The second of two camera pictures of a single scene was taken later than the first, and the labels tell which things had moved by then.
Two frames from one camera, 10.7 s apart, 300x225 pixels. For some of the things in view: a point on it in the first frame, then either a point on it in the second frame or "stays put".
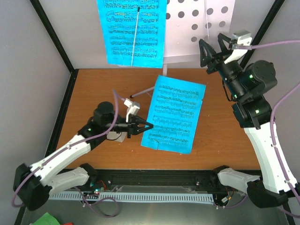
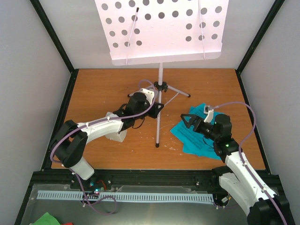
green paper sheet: x=46 y=219 stays put
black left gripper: x=133 y=122 → x=153 y=114
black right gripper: x=210 y=52 → x=194 y=117
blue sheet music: x=119 y=20 → x=193 y=142
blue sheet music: x=173 y=111 → x=193 y=142
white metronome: x=114 y=135 stays put
